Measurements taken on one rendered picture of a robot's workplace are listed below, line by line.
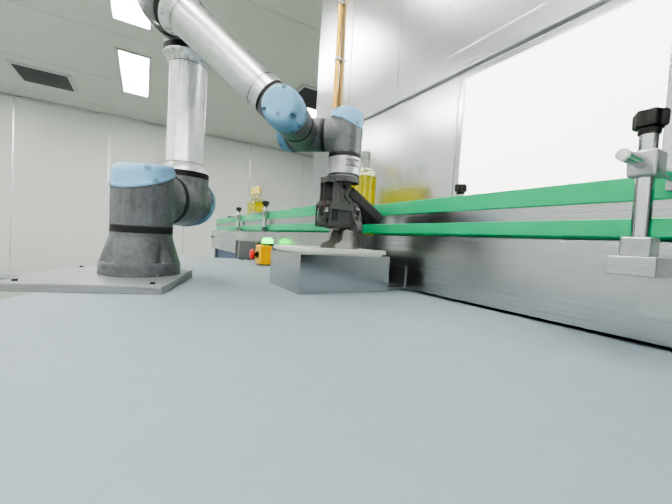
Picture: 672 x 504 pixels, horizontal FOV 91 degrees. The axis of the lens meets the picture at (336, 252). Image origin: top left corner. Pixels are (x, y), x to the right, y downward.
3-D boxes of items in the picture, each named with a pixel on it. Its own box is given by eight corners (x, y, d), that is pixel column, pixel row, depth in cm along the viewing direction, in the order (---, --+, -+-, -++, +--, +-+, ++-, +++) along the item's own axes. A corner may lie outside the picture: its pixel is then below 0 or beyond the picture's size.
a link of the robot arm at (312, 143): (271, 105, 70) (321, 105, 69) (286, 123, 81) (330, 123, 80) (269, 142, 71) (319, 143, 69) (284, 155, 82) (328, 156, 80)
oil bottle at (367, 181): (373, 235, 103) (378, 167, 102) (358, 234, 100) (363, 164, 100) (363, 235, 108) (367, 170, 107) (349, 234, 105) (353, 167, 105)
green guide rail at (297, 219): (335, 231, 93) (337, 202, 93) (332, 230, 93) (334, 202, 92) (217, 230, 244) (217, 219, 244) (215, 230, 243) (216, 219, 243)
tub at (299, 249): (389, 289, 74) (391, 251, 74) (298, 292, 63) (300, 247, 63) (348, 279, 89) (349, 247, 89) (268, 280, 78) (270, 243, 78)
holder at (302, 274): (406, 290, 77) (408, 257, 77) (298, 294, 63) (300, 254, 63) (364, 281, 92) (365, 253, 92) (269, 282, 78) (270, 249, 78)
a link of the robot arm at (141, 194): (92, 223, 64) (93, 152, 63) (142, 225, 77) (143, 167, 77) (148, 226, 62) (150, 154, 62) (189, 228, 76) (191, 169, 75)
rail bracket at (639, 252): (696, 325, 38) (715, 128, 37) (638, 340, 29) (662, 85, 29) (642, 315, 42) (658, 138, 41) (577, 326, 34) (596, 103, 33)
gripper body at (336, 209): (313, 228, 77) (316, 177, 77) (344, 231, 81) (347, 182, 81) (329, 228, 70) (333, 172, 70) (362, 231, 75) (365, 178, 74)
